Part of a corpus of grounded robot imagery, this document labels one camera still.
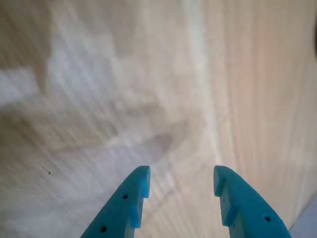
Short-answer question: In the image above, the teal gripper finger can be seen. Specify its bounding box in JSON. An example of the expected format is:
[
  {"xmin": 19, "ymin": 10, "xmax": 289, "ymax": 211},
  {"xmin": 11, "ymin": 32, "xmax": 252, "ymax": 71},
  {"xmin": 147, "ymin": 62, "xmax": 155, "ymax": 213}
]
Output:
[
  {"xmin": 213, "ymin": 165, "xmax": 293, "ymax": 238},
  {"xmin": 80, "ymin": 165, "xmax": 151, "ymax": 238}
]

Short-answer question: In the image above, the gray flat sheet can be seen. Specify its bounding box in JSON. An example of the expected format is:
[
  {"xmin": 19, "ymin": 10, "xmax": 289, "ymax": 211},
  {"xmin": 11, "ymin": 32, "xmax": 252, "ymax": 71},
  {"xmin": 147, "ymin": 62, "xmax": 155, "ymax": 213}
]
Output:
[{"xmin": 288, "ymin": 202, "xmax": 317, "ymax": 238}]

